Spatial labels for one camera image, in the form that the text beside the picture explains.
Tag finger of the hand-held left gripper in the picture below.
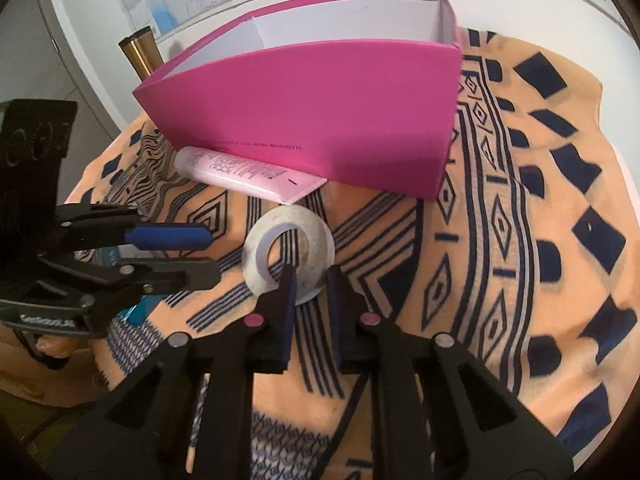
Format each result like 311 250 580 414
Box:
36 257 222 312
55 202 212 253

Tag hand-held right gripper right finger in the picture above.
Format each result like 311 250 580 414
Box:
325 262 576 480

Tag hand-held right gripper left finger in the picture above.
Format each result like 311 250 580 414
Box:
65 262 298 480

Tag blue and white medicine box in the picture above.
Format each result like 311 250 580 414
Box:
92 246 161 333

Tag white tape roll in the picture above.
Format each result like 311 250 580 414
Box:
241 205 337 305

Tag pink tube with white cap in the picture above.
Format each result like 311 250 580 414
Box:
175 146 326 206

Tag pink cardboard box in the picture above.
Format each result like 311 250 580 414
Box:
132 0 463 202

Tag person's left hand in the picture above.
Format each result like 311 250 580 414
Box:
30 335 101 363

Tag orange patterned blanket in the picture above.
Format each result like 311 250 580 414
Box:
65 27 626 480

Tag gold thermos flask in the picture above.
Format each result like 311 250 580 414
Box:
118 27 163 81

